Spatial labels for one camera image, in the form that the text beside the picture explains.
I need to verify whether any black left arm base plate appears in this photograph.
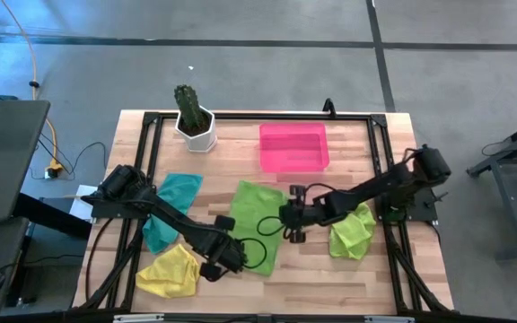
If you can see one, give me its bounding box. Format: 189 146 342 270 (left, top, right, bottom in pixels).
90 196 152 221

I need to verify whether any yellow microfiber towel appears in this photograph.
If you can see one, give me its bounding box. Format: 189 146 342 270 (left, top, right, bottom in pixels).
135 243 203 300

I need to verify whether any dark metal cart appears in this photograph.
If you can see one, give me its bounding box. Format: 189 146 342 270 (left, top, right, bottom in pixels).
466 113 517 262

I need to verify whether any pink translucent plastic basket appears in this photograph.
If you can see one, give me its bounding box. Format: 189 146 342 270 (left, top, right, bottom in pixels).
258 122 331 174

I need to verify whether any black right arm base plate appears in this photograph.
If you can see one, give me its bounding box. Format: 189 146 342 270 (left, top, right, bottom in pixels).
372 185 440 224

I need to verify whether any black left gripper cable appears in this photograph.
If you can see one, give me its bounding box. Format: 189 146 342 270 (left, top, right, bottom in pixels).
239 237 268 271

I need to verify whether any silver table edge bracket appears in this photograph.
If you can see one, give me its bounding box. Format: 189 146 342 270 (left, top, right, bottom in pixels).
364 315 416 323
113 313 166 323

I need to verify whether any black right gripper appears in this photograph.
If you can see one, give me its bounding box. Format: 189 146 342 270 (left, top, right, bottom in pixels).
278 184 328 245

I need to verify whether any lime green microfiber towel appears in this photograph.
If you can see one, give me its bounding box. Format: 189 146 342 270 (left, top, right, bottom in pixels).
328 201 378 261

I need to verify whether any white faceted plant pot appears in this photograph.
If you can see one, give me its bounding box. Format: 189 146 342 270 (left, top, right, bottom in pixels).
174 106 219 154

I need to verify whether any green cactus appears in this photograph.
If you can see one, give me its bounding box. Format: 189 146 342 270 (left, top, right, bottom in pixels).
173 83 206 132

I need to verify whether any white paper sheet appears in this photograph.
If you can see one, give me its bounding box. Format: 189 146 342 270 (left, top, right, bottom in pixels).
68 184 100 222

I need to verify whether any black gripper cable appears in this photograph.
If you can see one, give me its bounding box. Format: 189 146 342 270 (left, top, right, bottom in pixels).
256 215 287 238
239 237 268 271

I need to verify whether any grey desk top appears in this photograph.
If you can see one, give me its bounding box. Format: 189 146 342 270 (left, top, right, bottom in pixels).
0 99 52 223

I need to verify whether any teal microfiber towel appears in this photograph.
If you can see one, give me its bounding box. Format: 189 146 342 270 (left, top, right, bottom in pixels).
142 172 205 256

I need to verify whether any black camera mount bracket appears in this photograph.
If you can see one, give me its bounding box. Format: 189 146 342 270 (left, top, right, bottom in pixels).
321 97 337 119

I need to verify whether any black desk beam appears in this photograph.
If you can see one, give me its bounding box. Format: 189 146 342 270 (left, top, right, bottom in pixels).
13 192 94 240

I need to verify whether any black right forearm cable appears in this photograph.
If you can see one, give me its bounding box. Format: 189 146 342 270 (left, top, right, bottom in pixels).
304 181 346 199

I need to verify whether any thin black floor cable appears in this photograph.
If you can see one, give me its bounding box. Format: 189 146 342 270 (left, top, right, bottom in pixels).
37 133 110 181

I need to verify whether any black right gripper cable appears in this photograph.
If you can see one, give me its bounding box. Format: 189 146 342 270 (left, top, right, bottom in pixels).
256 215 287 238

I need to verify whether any yellow power plug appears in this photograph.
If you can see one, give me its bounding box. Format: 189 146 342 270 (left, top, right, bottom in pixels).
44 161 66 179

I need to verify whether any orange floor cable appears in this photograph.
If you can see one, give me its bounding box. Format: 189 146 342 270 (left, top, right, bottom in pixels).
0 0 62 170

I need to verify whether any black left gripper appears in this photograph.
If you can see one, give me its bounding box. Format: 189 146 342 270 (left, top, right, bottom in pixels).
198 214 248 284

